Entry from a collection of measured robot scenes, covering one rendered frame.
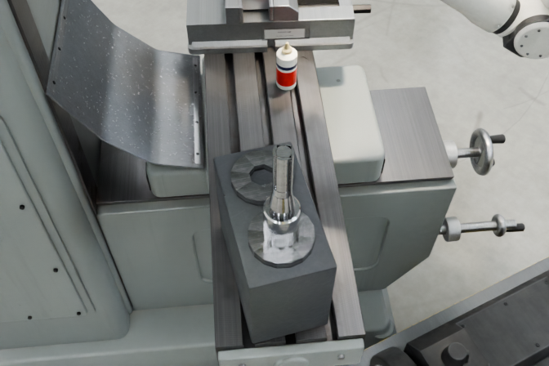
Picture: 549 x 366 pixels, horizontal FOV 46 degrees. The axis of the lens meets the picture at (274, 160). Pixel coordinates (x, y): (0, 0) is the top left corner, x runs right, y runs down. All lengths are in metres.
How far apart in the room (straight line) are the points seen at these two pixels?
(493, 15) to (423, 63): 1.61
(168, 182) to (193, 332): 0.57
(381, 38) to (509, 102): 0.58
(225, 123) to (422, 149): 0.48
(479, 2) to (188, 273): 0.96
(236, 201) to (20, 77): 0.41
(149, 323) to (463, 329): 0.84
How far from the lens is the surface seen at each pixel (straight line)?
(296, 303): 0.91
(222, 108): 1.26
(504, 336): 1.42
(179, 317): 1.80
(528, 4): 1.14
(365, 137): 1.36
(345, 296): 1.04
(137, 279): 1.67
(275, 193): 0.76
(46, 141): 1.19
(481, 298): 1.67
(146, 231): 1.47
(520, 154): 2.50
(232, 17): 1.32
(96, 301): 1.64
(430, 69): 2.70
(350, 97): 1.43
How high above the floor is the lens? 1.83
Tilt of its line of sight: 53 degrees down
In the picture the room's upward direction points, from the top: straight up
